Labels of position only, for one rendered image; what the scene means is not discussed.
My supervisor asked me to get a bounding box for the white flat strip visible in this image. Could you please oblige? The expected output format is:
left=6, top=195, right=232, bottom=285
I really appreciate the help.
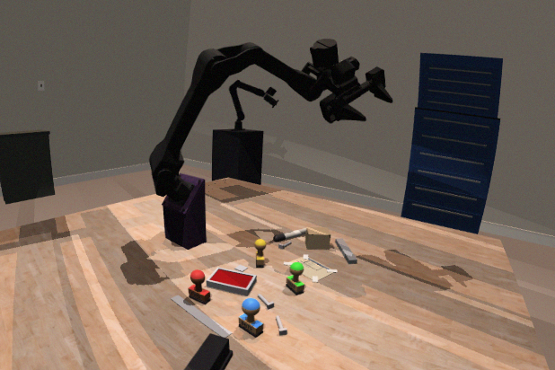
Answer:
left=171, top=295, right=233, bottom=338

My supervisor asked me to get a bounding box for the white marker with black cap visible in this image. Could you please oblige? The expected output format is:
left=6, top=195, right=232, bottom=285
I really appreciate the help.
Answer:
left=273, top=228, right=307, bottom=242

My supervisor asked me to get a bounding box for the red-handled rubber stamp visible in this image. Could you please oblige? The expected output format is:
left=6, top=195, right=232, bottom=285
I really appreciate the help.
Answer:
left=188, top=270, right=210, bottom=304

